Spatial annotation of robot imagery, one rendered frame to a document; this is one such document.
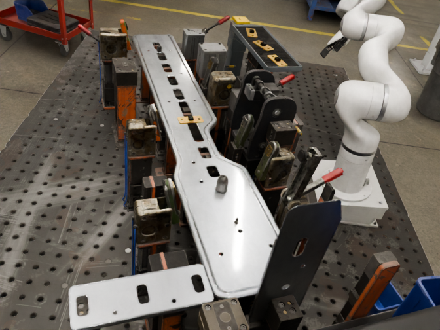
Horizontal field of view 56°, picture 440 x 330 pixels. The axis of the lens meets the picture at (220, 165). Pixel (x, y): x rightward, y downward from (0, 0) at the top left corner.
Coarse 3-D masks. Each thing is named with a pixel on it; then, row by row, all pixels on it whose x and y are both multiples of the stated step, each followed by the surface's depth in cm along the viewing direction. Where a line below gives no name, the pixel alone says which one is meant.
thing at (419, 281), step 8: (416, 280) 79; (424, 280) 79; (432, 280) 80; (416, 288) 79; (424, 288) 77; (432, 288) 82; (408, 296) 81; (416, 296) 79; (424, 296) 77; (432, 296) 84; (400, 304) 84; (408, 304) 81; (416, 304) 79; (424, 304) 77; (432, 304) 75; (400, 312) 84; (408, 312) 81
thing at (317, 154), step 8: (304, 152) 95; (312, 152) 98; (304, 160) 96; (312, 160) 96; (320, 160) 97; (304, 168) 101; (312, 168) 98; (296, 176) 102; (304, 176) 99; (296, 184) 104; (304, 184) 101; (288, 192) 106; (296, 192) 102
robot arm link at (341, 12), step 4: (344, 0) 186; (348, 0) 184; (352, 0) 183; (356, 0) 182; (340, 4) 188; (344, 4) 185; (348, 4) 184; (352, 4) 182; (356, 4) 176; (336, 8) 195; (340, 8) 187; (344, 8) 185; (348, 8) 183; (352, 8) 181; (336, 12) 196; (340, 12) 193; (344, 12) 193; (340, 16) 196
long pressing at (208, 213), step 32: (160, 64) 166; (160, 96) 147; (192, 96) 150; (192, 160) 122; (224, 160) 124; (192, 192) 111; (224, 192) 113; (256, 192) 114; (192, 224) 103; (224, 224) 104; (256, 224) 106; (224, 256) 96; (256, 256) 98; (224, 288) 90; (256, 288) 91
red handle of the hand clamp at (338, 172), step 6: (336, 168) 105; (330, 174) 104; (336, 174) 104; (342, 174) 104; (318, 180) 105; (324, 180) 104; (330, 180) 104; (306, 186) 105; (312, 186) 105; (318, 186) 105; (306, 192) 105; (288, 198) 105
